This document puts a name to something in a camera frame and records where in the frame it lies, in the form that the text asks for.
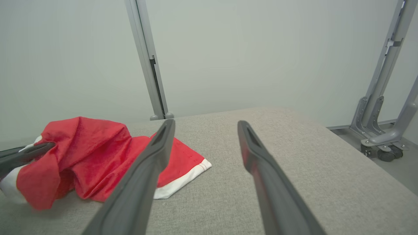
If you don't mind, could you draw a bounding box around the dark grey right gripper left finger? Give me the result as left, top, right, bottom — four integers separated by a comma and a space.
82, 119, 176, 235

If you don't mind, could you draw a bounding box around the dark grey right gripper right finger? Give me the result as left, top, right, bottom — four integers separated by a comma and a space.
237, 120, 327, 235

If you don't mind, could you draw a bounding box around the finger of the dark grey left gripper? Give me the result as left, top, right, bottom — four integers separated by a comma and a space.
0, 146, 26, 157
0, 142, 56, 180

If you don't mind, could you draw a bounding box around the red and white jersey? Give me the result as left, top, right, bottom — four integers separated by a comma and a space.
0, 116, 212, 211

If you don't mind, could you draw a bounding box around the black caster wheel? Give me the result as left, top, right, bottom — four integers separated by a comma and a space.
377, 145, 404, 162

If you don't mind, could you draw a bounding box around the grey wheeled partition stand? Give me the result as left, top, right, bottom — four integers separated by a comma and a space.
327, 0, 418, 154

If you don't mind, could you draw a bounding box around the grey metal partition post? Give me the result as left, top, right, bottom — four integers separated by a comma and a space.
124, 0, 174, 121

